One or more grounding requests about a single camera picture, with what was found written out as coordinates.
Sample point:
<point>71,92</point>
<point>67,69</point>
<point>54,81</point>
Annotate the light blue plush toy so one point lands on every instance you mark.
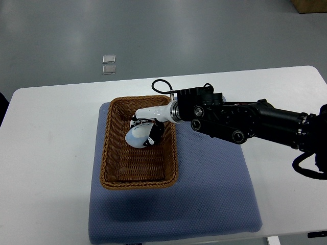
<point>139,136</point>

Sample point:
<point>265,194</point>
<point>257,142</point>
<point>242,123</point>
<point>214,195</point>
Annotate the brown cardboard box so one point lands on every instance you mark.
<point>309,6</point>

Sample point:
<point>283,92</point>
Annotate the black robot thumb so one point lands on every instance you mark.
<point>156,130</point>

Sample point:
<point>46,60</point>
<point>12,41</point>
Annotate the brown wicker basket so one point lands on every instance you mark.
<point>124,167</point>

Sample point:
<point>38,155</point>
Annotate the upper metal floor plate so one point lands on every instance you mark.
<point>108,59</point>

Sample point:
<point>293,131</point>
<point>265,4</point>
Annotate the blue fabric cushion mat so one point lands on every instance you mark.
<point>213,195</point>

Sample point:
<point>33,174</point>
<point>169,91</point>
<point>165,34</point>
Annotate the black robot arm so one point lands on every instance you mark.
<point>238,121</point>

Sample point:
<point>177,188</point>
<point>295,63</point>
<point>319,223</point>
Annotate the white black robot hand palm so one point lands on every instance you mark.
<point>160,113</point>

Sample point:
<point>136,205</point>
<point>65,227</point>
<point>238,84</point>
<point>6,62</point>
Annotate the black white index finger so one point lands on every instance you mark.
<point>138,121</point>

